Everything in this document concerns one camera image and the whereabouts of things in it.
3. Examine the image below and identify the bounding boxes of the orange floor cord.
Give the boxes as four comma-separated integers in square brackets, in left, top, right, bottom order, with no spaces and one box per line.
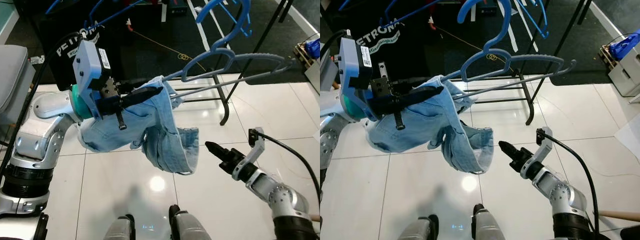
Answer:
[131,29,208,73]
[435,27,521,76]

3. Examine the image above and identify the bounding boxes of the right robot leg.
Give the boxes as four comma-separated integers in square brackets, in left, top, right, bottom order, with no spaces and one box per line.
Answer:
[168,205,212,240]
[471,203,516,240]

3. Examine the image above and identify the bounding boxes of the dark grey door mat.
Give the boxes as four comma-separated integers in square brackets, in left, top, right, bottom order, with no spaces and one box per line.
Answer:
[239,65,311,86]
[549,65,613,87]

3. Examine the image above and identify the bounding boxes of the black metal clothes rack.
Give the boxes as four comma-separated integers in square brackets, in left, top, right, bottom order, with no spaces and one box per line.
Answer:
[15,0,296,127]
[320,0,608,127]

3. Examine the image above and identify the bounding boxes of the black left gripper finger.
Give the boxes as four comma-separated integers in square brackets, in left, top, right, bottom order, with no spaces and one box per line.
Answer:
[119,79,151,94]
[372,85,445,119]
[116,86,165,113]
[392,78,429,94]

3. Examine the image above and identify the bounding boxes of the light blue denim shorts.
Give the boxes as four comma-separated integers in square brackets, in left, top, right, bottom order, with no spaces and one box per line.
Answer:
[76,75,200,175]
[364,75,496,175]

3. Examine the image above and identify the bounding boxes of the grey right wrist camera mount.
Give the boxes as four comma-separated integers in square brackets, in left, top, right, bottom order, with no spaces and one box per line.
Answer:
[520,127,554,180]
[239,127,266,177]

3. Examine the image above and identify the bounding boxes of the blue plastic bag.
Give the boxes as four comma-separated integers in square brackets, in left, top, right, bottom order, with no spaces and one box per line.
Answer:
[304,37,321,57]
[609,29,640,62]

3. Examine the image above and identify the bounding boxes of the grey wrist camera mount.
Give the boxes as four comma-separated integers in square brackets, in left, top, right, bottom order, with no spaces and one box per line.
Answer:
[72,40,112,121]
[520,127,554,180]
[239,127,266,177]
[338,37,374,122]

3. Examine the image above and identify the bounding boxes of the small wooden pallet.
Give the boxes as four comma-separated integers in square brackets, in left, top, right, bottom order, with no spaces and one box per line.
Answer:
[294,42,321,69]
[599,45,626,71]

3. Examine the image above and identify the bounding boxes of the grey upholstered stool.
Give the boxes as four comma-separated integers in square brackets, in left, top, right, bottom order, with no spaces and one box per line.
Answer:
[0,45,29,127]
[320,47,342,96]

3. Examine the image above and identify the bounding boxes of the robot leg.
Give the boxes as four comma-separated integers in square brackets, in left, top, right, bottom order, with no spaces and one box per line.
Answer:
[168,205,212,240]
[471,203,516,240]
[102,214,137,240]
[398,214,440,240]

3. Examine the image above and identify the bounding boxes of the grey plastic hanger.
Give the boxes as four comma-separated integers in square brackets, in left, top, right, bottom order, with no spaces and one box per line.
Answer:
[161,48,297,101]
[439,51,577,99]

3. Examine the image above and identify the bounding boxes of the black printed t-shirt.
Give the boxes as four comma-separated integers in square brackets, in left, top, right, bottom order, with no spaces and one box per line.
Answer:
[39,0,128,92]
[345,0,436,93]

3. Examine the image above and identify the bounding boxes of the wooden stick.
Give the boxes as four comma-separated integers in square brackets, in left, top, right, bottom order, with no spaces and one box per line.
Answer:
[597,210,640,223]

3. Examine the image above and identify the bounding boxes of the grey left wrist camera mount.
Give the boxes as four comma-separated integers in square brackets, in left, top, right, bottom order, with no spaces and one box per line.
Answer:
[72,40,112,121]
[338,37,374,122]

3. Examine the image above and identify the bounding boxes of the left robot leg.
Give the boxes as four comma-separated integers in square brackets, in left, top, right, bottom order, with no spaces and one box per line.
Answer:
[102,214,137,240]
[398,214,440,240]

